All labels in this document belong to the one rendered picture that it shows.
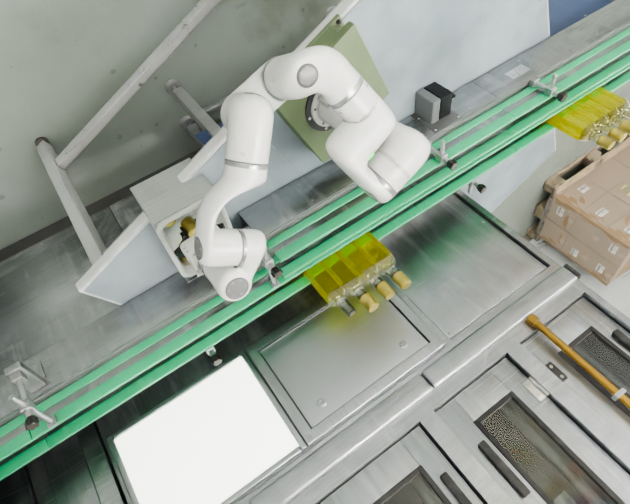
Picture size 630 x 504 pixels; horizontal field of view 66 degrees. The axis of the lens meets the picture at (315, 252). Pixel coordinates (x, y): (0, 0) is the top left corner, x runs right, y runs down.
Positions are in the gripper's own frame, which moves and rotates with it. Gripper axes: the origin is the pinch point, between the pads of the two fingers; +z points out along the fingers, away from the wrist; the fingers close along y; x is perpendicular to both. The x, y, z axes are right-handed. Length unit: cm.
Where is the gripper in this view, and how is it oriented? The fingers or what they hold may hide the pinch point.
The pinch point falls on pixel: (193, 230)
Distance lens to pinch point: 123.7
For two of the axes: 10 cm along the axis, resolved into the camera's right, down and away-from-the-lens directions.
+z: -5.0, -4.5, 7.4
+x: -2.8, -7.3, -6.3
